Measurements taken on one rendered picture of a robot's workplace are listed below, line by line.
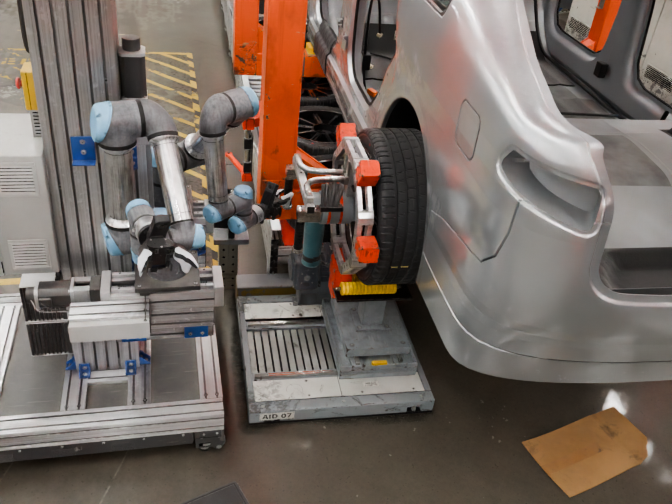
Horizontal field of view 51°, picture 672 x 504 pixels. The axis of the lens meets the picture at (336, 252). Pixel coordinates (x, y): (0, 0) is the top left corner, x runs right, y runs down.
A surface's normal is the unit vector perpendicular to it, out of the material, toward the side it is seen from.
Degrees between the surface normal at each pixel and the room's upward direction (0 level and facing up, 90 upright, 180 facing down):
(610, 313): 91
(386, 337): 0
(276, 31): 90
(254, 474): 0
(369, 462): 0
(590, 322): 96
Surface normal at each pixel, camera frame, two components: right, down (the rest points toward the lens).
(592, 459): 0.08, -0.81
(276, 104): 0.18, 0.57
